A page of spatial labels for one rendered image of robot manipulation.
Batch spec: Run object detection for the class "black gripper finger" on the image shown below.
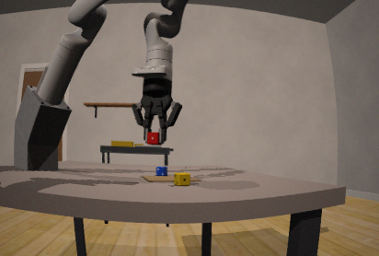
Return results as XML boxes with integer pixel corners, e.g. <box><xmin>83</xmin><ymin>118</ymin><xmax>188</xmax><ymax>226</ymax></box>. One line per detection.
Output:
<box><xmin>156</xmin><ymin>99</ymin><xmax>182</xmax><ymax>144</ymax></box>
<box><xmin>132</xmin><ymin>100</ymin><xmax>154</xmax><ymax>143</ymax></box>

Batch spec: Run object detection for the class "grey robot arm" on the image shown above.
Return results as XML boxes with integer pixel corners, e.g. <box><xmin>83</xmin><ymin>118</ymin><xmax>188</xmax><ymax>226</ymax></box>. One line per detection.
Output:
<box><xmin>35</xmin><ymin>0</ymin><xmax>189</xmax><ymax>105</ymax></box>

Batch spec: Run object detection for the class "red die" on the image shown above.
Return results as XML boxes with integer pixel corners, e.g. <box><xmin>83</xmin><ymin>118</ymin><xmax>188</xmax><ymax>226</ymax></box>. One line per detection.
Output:
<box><xmin>147</xmin><ymin>133</ymin><xmax>162</xmax><ymax>145</ymax></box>

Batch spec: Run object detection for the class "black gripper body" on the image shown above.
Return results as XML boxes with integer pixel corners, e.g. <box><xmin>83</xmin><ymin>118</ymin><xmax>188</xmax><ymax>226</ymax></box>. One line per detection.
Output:
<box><xmin>141</xmin><ymin>77</ymin><xmax>173</xmax><ymax>116</ymax></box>

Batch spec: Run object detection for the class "yellow die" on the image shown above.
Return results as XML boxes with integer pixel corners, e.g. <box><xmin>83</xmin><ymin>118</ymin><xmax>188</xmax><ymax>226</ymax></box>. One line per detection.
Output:
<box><xmin>174</xmin><ymin>173</ymin><xmax>190</xmax><ymax>186</ymax></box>

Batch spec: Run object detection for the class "blue die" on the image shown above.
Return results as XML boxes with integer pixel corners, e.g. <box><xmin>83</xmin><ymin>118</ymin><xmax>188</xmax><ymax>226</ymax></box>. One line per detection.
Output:
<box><xmin>156</xmin><ymin>167</ymin><xmax>167</xmax><ymax>176</ymax></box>

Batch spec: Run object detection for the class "tan square mat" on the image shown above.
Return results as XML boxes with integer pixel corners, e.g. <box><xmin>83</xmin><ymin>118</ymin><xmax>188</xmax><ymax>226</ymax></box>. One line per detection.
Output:
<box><xmin>143</xmin><ymin>176</ymin><xmax>201</xmax><ymax>182</ymax></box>

